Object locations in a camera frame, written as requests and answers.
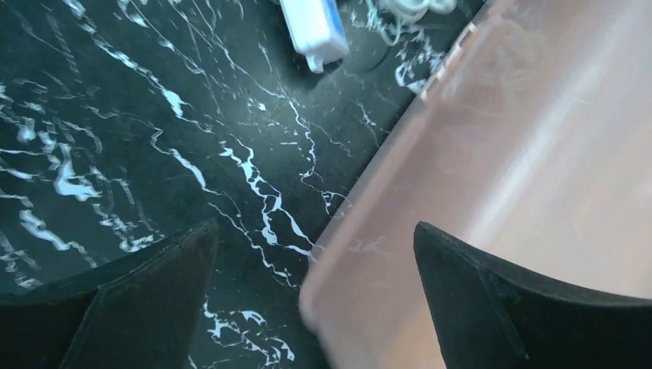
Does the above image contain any pink plastic storage box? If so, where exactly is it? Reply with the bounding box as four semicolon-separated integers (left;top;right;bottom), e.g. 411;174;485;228
299;1;651;368

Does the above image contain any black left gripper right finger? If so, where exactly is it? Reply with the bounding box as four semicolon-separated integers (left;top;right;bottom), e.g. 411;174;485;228
414;222;651;368

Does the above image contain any white coiled cable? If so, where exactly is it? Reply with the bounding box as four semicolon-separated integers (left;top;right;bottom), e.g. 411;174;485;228
364;0;460;47

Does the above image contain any white power strip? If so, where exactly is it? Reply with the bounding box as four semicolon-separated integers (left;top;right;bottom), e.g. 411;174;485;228
280;0;349;74

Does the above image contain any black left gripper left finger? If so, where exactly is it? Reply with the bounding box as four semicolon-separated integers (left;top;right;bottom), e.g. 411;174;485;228
1;221;218;368

